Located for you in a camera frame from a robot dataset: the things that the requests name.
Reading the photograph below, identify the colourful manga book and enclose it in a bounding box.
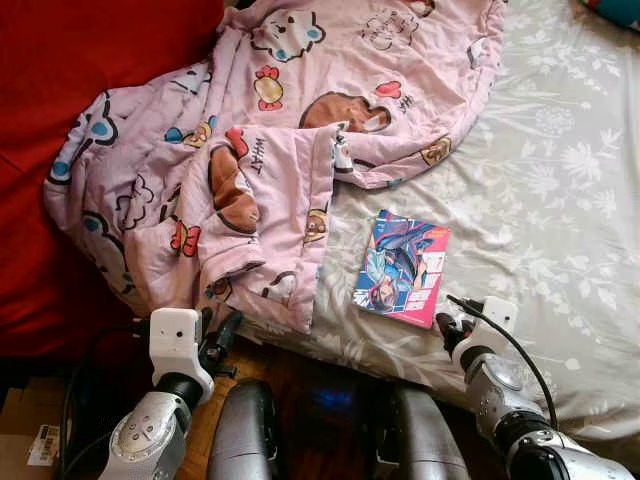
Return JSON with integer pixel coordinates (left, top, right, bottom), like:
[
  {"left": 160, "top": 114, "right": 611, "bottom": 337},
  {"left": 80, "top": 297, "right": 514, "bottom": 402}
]
[{"left": 352, "top": 210, "right": 451, "bottom": 329}]

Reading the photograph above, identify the pink cartoon print blanket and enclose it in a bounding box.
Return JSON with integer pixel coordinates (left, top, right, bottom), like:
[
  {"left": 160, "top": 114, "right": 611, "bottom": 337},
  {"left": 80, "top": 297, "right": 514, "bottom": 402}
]
[{"left": 42, "top": 0, "right": 506, "bottom": 336}]

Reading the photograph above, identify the silver left robot leg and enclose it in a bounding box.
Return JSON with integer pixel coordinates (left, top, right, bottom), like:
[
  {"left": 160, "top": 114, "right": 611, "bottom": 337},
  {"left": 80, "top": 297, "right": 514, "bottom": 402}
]
[{"left": 208, "top": 378, "right": 281, "bottom": 480}]

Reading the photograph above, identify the grey floral bed sheet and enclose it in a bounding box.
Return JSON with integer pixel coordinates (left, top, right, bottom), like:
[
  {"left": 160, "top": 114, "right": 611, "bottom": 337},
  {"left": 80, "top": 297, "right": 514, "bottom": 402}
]
[{"left": 240, "top": 0, "right": 640, "bottom": 446}]

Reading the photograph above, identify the brown cardboard box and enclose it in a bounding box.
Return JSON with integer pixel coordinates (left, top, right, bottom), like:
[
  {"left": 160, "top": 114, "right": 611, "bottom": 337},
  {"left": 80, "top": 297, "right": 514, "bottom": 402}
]
[{"left": 0, "top": 375, "right": 71, "bottom": 480}]

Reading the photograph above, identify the red fabric covered cushion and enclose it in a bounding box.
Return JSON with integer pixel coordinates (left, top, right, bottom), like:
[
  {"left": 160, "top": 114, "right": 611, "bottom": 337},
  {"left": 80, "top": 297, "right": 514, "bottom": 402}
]
[{"left": 0, "top": 0, "right": 226, "bottom": 361}]

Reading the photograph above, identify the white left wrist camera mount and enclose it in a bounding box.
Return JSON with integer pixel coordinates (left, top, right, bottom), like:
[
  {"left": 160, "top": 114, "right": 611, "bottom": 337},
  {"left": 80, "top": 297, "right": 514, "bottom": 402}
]
[{"left": 150, "top": 308, "right": 206, "bottom": 379}]

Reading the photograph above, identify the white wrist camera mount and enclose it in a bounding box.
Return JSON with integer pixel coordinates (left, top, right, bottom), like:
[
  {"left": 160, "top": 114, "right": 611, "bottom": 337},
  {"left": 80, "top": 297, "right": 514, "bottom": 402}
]
[
  {"left": 150, "top": 308, "right": 206, "bottom": 379},
  {"left": 480, "top": 297, "right": 519, "bottom": 336}
]

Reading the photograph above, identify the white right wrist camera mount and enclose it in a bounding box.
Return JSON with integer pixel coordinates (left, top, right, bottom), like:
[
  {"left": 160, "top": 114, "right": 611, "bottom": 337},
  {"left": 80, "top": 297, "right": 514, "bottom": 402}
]
[{"left": 480, "top": 297, "right": 519, "bottom": 336}]

